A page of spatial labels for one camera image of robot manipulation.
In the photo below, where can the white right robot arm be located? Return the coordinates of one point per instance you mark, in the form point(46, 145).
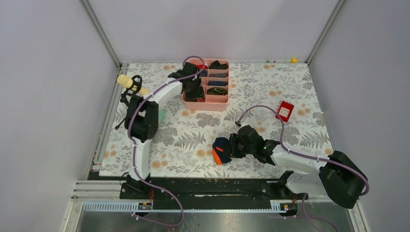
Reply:
point(334, 176)

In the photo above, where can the black rolled garment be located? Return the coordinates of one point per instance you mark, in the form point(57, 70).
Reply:
point(216, 65)

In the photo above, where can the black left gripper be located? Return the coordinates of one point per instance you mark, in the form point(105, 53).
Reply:
point(199, 94)

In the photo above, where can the floral table mat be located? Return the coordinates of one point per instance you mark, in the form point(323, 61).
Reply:
point(182, 146)

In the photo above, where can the blue rolled garment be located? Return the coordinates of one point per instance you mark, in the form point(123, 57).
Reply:
point(217, 83)

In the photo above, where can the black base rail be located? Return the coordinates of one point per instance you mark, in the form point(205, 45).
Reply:
point(209, 193)

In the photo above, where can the navy rolled garment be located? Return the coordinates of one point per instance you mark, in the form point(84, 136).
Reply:
point(204, 73)

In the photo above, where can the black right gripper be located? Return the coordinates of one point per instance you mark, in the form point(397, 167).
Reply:
point(234, 138)

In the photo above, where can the mint green microphone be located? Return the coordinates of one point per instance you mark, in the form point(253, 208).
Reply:
point(161, 115)

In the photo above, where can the olive green rolled garment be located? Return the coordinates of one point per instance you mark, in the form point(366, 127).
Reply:
point(217, 91)

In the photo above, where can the yellow microphone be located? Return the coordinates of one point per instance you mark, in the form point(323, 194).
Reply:
point(133, 85)

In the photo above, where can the red small box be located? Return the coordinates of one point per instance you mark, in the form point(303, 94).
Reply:
point(285, 111)

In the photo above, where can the red rolled garment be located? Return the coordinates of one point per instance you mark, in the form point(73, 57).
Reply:
point(201, 66)

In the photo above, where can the black tripod microphone stand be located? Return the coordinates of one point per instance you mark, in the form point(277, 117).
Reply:
point(124, 95)

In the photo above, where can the navy orange boxer underwear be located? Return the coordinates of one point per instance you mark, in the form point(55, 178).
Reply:
point(218, 148)

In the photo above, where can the pink compartment organizer box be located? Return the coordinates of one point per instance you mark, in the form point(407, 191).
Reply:
point(211, 102)

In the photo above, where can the striped rolled garment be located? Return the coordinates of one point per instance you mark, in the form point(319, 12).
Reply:
point(219, 75)

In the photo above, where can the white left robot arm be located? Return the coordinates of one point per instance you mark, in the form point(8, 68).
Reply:
point(142, 119)

